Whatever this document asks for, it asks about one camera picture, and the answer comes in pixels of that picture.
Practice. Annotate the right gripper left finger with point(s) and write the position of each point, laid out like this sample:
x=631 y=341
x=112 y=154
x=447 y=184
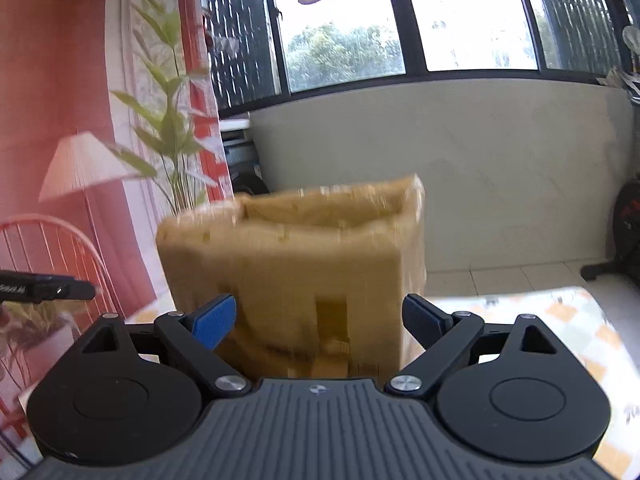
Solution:
x=127 y=392

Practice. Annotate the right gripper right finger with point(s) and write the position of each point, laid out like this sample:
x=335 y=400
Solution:
x=513 y=392

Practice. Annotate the printed room backdrop curtain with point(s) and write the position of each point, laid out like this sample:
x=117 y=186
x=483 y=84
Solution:
x=108 y=125

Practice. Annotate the black exercise bike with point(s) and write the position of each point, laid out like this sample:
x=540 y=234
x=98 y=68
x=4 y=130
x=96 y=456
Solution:
x=625 y=217

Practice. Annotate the cardboard box with plastic liner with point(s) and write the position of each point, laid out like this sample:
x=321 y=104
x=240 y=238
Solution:
x=318 y=276

